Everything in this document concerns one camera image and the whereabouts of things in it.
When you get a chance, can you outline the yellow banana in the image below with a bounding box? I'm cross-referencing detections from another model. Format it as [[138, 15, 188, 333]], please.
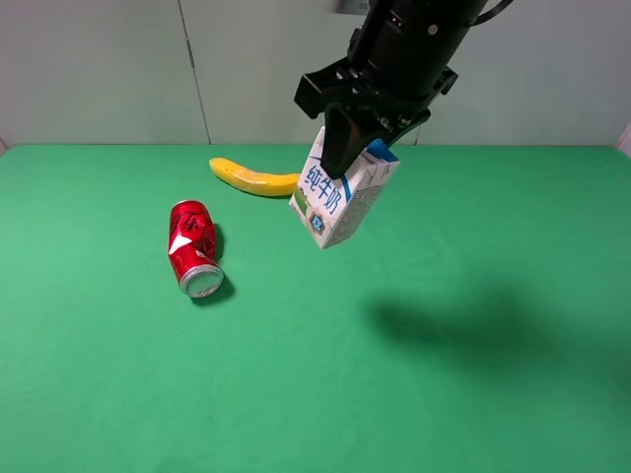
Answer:
[[209, 158, 300, 197]]

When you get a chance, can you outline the white blue milk carton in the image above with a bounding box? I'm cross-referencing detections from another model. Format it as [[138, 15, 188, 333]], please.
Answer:
[[290, 128, 399, 249]]

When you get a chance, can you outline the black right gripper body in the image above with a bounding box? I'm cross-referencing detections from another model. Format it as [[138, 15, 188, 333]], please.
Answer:
[[294, 27, 458, 119]]

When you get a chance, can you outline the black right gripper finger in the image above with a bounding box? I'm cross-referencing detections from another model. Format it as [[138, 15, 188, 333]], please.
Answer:
[[320, 105, 378, 179], [380, 113, 430, 147]]

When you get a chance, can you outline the crushed red soda can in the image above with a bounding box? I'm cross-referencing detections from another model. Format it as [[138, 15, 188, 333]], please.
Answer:
[[167, 200, 224, 299]]

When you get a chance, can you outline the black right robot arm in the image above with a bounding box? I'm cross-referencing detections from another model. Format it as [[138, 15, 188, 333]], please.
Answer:
[[295, 0, 512, 179]]

